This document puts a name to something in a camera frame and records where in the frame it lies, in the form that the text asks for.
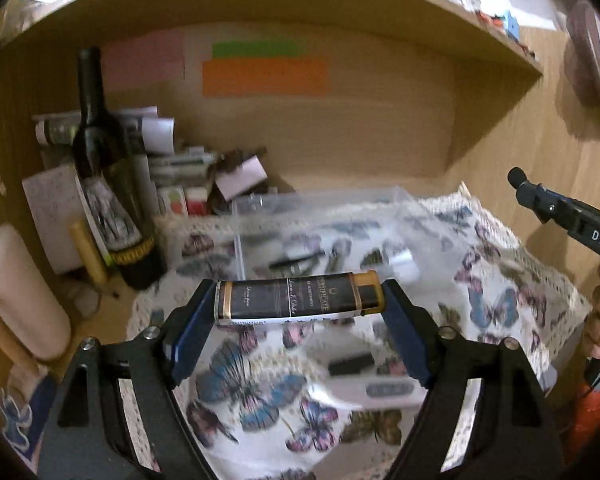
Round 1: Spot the person's right hand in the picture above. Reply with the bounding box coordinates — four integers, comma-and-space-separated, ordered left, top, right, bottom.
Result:
580, 265, 600, 360

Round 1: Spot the brown hanging hat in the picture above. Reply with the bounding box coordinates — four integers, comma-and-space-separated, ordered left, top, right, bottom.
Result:
565, 0, 600, 107

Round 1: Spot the pink paper note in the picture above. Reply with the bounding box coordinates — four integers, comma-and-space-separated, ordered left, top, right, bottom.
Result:
102, 28, 185, 93

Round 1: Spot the butterfly lace tablecloth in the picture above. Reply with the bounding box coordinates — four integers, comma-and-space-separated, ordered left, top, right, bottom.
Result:
126, 188, 590, 479

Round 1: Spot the orange paper note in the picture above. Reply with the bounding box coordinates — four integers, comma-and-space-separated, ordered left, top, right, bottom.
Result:
202, 56, 330, 98

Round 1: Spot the black gold cosmetic tube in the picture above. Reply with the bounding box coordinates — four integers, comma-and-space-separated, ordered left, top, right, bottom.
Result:
214, 271, 386, 324

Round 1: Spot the clear plastic storage box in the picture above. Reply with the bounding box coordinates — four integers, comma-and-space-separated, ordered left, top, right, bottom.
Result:
232, 188, 434, 286

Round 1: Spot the stack of papers and boxes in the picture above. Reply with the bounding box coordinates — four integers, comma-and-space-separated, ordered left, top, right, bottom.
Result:
33, 105, 269, 216

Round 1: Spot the small black flat stick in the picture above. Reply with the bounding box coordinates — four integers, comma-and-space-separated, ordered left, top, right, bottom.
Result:
327, 352, 375, 377

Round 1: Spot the dark wine bottle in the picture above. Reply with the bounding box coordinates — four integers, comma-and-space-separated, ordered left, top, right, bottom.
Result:
72, 47, 166, 290

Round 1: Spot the wooden shelf board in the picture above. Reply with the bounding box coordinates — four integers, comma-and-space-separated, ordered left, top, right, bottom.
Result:
5, 0, 542, 74

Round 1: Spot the green paper note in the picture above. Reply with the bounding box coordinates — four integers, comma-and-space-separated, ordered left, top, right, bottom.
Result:
212, 39, 302, 58

